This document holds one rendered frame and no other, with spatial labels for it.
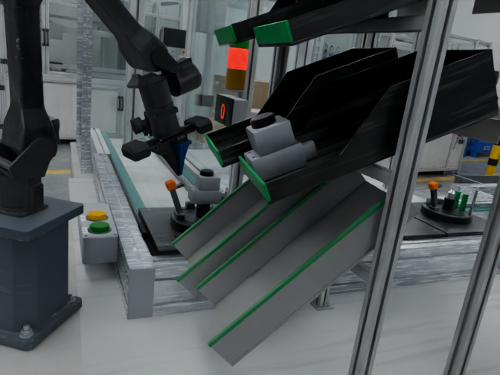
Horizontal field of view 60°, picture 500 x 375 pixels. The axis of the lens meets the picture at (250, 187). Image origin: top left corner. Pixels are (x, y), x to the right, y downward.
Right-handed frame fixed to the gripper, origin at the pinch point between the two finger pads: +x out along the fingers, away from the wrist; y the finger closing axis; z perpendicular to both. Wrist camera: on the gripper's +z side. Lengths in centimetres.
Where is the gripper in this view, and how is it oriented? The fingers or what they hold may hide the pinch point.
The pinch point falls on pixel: (175, 160)
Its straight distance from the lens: 92.4
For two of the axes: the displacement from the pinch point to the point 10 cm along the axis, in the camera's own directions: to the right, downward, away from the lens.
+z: -6.1, -2.5, 7.6
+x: 1.9, 8.8, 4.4
